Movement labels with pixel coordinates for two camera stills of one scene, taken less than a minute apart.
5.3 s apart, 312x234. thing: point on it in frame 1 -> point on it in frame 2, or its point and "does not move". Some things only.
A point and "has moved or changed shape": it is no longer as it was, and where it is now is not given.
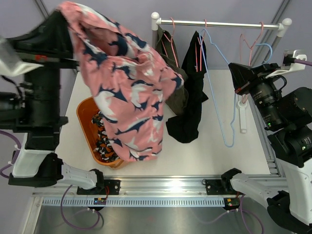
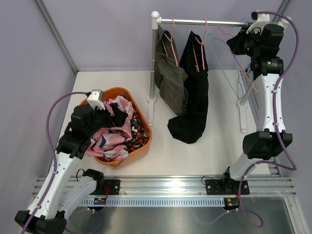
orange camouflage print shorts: [103, 149] -> [140, 134]
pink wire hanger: [252, 47] has moved or changed shape
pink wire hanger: [171, 41] does not move
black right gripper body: [265, 94] -> [253, 48]
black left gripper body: [51, 57] -> [101, 119]
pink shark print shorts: [128, 81] -> [112, 143]
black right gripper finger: [242, 77] -> [237, 45]
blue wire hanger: [269, 56] -> [220, 65]
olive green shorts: [165, 46] does not move
